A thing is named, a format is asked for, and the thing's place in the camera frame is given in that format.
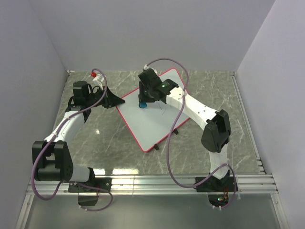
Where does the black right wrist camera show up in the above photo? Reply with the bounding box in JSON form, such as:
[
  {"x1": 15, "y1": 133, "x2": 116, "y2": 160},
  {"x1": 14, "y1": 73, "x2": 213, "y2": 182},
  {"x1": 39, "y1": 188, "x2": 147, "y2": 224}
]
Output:
[{"x1": 138, "y1": 68, "x2": 162, "y2": 88}]

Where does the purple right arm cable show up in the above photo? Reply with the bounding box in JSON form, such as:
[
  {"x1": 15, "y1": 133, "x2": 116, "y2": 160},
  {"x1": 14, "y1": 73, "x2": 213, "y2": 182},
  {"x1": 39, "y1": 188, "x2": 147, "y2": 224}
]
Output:
[{"x1": 144, "y1": 57, "x2": 239, "y2": 211}]

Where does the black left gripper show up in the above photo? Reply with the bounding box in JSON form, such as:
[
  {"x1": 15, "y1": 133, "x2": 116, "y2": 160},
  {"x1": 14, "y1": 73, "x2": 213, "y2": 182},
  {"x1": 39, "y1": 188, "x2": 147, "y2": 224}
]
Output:
[{"x1": 86, "y1": 86, "x2": 125, "y2": 109}]

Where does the pink framed whiteboard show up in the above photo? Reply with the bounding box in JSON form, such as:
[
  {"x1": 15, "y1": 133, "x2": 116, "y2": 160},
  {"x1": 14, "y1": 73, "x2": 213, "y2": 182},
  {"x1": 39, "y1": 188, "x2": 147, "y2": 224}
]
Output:
[{"x1": 115, "y1": 68, "x2": 191, "y2": 153}]

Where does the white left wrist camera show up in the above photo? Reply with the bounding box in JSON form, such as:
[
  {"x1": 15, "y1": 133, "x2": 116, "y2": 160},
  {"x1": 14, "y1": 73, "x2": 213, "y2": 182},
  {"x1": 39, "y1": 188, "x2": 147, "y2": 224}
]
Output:
[{"x1": 91, "y1": 72, "x2": 107, "y2": 89}]

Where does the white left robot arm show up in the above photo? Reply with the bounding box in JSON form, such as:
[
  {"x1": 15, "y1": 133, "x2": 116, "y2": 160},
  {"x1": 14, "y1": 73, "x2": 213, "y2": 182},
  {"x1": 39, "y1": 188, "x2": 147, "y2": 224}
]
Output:
[{"x1": 31, "y1": 81, "x2": 125, "y2": 192}]

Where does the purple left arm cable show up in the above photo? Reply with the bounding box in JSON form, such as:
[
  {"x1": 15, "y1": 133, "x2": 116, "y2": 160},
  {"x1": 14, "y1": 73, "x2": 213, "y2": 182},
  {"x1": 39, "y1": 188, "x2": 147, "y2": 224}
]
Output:
[{"x1": 31, "y1": 68, "x2": 114, "y2": 211}]

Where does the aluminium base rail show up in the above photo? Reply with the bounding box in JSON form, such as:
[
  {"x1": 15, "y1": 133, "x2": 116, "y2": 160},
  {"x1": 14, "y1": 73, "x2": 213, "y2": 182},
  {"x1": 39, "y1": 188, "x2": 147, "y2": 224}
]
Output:
[{"x1": 35, "y1": 174, "x2": 278, "y2": 196}]

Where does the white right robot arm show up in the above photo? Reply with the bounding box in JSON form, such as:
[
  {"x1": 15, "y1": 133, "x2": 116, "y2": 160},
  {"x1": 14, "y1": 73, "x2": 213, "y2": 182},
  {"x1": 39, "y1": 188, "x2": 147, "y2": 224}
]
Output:
[{"x1": 139, "y1": 77, "x2": 231, "y2": 191}]

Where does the blue bone-shaped eraser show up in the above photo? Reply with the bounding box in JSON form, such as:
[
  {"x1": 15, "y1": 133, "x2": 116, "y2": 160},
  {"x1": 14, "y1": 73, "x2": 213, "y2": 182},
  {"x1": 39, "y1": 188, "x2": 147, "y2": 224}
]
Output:
[{"x1": 139, "y1": 102, "x2": 147, "y2": 109}]

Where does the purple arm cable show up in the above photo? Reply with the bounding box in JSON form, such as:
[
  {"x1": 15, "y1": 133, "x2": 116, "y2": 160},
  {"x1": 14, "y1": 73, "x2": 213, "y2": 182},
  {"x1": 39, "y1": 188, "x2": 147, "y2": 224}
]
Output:
[
  {"x1": 31, "y1": 68, "x2": 114, "y2": 211},
  {"x1": 144, "y1": 57, "x2": 239, "y2": 211}
]

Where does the aluminium side rail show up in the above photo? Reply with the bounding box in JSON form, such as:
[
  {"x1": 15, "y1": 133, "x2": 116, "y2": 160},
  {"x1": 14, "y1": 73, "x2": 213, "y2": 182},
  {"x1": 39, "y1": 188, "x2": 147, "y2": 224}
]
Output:
[{"x1": 230, "y1": 72, "x2": 266, "y2": 174}]

